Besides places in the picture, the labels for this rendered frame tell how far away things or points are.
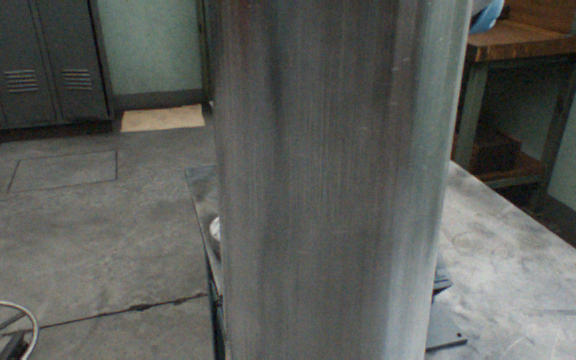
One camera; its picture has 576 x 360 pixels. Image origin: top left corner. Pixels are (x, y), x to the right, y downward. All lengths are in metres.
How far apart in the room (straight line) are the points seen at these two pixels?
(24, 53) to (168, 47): 1.00
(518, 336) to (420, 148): 0.64
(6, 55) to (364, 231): 3.38
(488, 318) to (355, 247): 0.64
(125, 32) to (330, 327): 3.77
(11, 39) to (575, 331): 3.19
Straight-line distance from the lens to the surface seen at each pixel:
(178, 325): 1.92
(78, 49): 3.38
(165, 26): 3.91
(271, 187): 0.15
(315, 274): 0.16
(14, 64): 3.50
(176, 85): 4.02
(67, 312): 2.09
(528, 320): 0.81
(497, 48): 2.17
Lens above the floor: 1.30
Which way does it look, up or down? 28 degrees down
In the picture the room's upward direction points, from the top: straight up
